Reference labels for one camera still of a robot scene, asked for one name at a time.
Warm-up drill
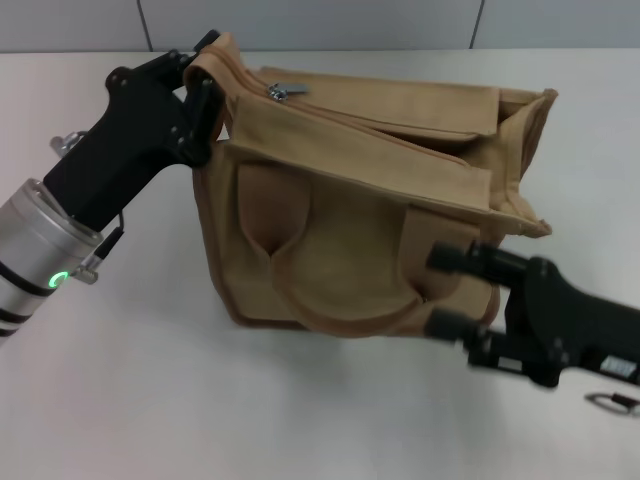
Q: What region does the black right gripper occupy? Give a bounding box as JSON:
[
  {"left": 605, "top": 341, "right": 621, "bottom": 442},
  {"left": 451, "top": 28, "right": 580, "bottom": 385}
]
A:
[{"left": 423, "top": 241, "right": 640, "bottom": 390}]

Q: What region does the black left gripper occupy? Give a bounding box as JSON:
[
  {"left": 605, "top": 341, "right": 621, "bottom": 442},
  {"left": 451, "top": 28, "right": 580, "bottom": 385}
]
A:
[{"left": 42, "top": 30, "right": 225, "bottom": 235}]

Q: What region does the silver metal zipper pull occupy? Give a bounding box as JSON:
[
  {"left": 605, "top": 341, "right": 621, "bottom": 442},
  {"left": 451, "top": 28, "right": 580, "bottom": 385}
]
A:
[{"left": 267, "top": 81, "right": 309, "bottom": 104}]

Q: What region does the khaki canvas food bag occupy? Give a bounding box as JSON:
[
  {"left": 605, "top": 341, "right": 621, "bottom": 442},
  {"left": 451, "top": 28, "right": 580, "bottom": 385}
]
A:
[{"left": 182, "top": 32, "right": 554, "bottom": 341}]

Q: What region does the left gripper cable with connectors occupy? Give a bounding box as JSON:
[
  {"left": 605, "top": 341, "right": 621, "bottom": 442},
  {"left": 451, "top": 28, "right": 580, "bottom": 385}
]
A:
[{"left": 48, "top": 129, "right": 127, "bottom": 286}]

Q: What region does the gripper cable with connectors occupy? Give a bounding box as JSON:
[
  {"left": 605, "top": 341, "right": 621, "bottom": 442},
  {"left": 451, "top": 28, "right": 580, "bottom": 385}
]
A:
[
  {"left": 48, "top": 129, "right": 127, "bottom": 286},
  {"left": 583, "top": 391, "right": 640, "bottom": 417}
]

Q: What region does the right gripper cable with connectors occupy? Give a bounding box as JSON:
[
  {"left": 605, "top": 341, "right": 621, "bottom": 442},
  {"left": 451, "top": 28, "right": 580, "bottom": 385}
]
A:
[{"left": 583, "top": 391, "right": 640, "bottom": 417}]

